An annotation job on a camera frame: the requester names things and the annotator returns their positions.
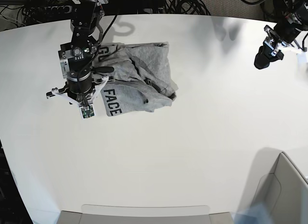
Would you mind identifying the grey chair front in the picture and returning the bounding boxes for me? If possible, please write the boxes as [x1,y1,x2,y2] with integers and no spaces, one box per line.
[57,204,234,224]

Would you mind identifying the black cable bundle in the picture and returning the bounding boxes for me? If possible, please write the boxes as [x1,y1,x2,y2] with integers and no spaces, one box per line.
[166,0,212,16]

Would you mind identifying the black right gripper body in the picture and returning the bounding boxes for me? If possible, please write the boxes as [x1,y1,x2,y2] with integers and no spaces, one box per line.
[65,71,95,104]

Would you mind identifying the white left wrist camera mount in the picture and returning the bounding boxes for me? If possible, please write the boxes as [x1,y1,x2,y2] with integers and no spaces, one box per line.
[278,44,308,64]

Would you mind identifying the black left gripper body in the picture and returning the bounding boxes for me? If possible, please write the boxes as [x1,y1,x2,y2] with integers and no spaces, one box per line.
[263,19,302,51]

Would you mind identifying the grey T-shirt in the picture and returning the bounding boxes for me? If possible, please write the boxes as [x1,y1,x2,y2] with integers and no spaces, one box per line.
[93,42,177,117]

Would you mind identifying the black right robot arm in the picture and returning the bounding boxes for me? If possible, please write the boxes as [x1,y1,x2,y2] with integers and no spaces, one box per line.
[52,0,114,107]

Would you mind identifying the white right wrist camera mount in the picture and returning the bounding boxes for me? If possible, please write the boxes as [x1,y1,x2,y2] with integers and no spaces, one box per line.
[46,74,109,119]

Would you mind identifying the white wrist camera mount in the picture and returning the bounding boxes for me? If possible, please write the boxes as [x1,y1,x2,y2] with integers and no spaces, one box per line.
[278,44,308,64]
[46,74,109,119]

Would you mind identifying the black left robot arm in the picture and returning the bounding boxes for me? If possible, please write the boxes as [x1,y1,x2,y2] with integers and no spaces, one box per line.
[254,0,308,69]

